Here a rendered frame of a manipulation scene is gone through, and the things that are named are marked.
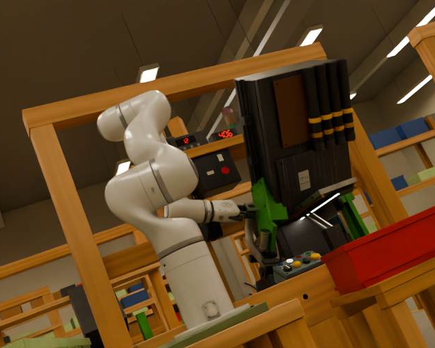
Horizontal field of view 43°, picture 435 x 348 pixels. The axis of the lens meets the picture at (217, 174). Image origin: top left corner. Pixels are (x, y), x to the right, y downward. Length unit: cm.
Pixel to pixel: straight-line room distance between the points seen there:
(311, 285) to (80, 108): 123
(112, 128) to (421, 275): 95
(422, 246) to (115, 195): 80
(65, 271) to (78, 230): 982
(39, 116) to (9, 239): 991
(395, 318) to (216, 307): 45
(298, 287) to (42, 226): 1075
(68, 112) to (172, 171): 113
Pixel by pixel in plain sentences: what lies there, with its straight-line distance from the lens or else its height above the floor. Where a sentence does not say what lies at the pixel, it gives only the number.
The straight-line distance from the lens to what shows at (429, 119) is 797.
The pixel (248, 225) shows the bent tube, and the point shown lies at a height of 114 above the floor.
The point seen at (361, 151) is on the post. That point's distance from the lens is 273.
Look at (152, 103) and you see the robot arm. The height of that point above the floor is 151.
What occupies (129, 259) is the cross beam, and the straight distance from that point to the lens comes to 228.
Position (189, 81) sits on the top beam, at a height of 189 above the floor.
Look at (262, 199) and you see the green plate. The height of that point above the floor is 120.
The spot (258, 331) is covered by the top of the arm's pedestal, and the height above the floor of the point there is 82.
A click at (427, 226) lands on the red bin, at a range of 157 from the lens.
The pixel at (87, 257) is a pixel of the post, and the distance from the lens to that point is 217.
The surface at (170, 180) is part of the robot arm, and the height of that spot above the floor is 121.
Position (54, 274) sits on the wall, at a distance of 1200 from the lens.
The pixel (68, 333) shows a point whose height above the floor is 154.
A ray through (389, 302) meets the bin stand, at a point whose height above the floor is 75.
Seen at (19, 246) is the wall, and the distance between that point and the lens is 1216.
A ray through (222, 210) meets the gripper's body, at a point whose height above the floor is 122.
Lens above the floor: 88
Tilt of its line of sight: 14 degrees up
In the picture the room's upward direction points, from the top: 24 degrees counter-clockwise
